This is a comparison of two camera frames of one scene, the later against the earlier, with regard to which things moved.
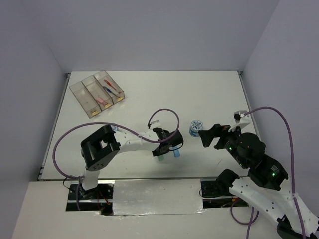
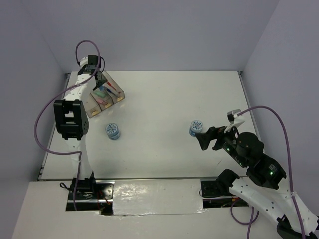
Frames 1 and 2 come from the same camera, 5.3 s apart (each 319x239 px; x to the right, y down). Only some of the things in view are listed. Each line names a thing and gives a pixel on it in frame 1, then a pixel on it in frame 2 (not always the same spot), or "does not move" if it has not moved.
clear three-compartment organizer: (96, 92) does not move
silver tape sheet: (157, 196) does not move
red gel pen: (109, 83) does not move
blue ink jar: (195, 126) does not move
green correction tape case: (161, 158) to (102, 95)
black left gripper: (155, 153) to (103, 80)
